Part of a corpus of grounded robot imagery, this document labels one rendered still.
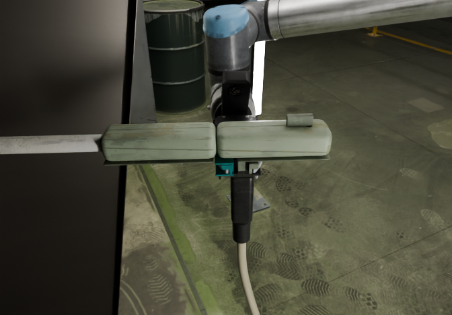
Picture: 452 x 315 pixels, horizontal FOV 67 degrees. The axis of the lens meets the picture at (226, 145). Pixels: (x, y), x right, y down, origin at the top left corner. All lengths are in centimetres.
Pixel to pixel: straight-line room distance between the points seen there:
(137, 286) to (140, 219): 43
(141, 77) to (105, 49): 176
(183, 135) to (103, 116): 22
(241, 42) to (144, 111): 180
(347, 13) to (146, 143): 49
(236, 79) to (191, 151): 15
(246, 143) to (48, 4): 34
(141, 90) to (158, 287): 128
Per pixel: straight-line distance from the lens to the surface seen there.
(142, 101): 241
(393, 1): 76
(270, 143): 45
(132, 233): 193
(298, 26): 79
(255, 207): 206
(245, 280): 67
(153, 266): 176
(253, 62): 162
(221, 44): 70
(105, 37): 59
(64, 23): 58
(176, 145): 45
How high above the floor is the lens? 140
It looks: 32 degrees down
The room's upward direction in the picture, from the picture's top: straight up
